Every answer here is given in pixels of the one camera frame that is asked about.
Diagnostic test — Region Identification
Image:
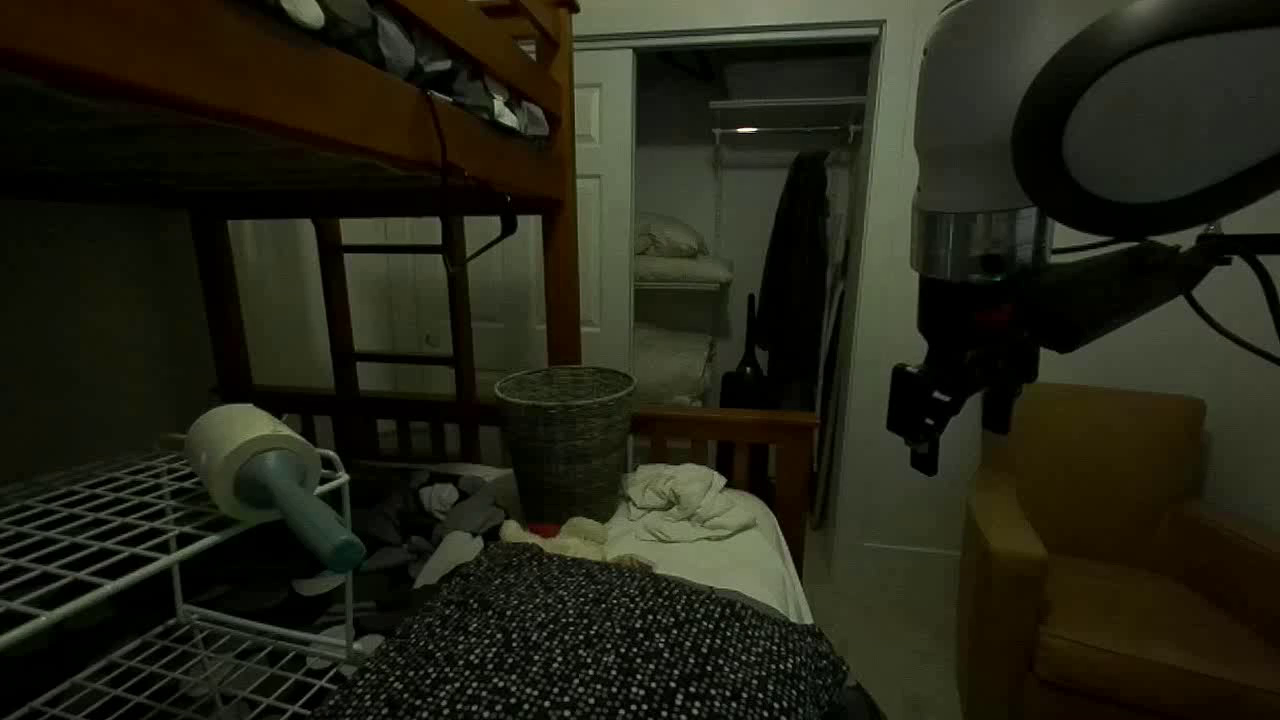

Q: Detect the folded white linen stack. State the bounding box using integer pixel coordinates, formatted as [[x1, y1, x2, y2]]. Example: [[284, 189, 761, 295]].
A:
[[630, 251, 736, 335]]

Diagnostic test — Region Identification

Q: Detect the wooden bunk bed frame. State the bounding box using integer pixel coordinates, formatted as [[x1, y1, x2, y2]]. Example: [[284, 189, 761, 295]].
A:
[[0, 0, 819, 564]]

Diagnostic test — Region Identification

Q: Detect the woven wicker basket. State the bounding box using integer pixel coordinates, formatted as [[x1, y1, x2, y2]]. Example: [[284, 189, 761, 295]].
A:
[[493, 363, 639, 528]]

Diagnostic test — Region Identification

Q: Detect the polka dot bunk blanket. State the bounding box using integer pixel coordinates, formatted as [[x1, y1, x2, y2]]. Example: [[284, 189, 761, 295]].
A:
[[272, 0, 558, 143]]

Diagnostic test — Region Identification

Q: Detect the white wire rack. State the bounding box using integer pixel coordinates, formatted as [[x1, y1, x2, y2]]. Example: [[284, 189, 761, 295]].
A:
[[0, 445, 365, 720]]

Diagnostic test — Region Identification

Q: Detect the mustard yellow armchair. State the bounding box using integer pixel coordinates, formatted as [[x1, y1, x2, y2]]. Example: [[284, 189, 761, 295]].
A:
[[957, 380, 1280, 720]]

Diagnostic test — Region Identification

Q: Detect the white closet door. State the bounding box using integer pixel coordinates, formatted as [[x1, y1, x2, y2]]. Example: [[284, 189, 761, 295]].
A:
[[572, 43, 639, 376]]

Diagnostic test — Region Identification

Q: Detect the lint roller with teal handle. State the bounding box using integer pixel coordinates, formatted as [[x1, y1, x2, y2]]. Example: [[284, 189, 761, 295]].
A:
[[180, 399, 370, 578]]

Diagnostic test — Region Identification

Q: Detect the black white-speckled blanket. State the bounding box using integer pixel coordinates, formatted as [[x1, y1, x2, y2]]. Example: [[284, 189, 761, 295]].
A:
[[326, 539, 873, 720]]

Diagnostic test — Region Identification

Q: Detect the dark bag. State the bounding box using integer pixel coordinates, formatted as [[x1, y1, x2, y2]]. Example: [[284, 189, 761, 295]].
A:
[[717, 349, 777, 411]]

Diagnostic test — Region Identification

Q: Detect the white closet shelf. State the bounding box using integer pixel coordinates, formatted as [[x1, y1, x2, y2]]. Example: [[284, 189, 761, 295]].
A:
[[705, 92, 873, 138]]

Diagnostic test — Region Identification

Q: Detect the black large-dot polka blanket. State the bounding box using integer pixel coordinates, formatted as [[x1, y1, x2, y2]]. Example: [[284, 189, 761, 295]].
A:
[[284, 457, 524, 596]]

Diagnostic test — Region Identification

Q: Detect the cream stuffed toy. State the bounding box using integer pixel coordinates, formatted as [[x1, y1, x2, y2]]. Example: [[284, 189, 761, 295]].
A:
[[498, 514, 634, 570]]

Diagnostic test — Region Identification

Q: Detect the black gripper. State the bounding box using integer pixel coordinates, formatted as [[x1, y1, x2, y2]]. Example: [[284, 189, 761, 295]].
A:
[[885, 263, 1074, 480]]

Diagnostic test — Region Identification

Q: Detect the white bedding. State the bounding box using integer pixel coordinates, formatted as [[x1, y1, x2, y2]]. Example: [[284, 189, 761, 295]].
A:
[[620, 459, 761, 543]]

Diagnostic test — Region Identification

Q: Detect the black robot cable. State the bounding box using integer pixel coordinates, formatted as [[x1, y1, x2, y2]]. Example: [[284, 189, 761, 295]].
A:
[[1175, 232, 1280, 370]]

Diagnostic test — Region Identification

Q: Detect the white pillow in closet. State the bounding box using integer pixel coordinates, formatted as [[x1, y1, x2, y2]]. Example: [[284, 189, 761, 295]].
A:
[[634, 212, 712, 263]]

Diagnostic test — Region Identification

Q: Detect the dark hanging garment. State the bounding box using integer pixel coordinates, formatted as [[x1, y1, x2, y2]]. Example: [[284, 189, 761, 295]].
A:
[[755, 150, 837, 411]]

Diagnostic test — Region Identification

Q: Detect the white mattress sheet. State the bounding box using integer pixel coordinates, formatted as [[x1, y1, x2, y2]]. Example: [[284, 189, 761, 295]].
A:
[[498, 485, 817, 630]]

